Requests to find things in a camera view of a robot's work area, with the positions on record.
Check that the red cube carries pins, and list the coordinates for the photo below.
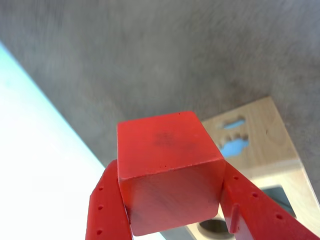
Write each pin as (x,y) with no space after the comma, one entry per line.
(167,170)

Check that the wooden shape sorter box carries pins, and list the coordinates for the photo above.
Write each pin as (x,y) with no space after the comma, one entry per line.
(270,140)

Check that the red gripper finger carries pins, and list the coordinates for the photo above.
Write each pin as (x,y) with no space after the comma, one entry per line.
(107,205)
(257,212)

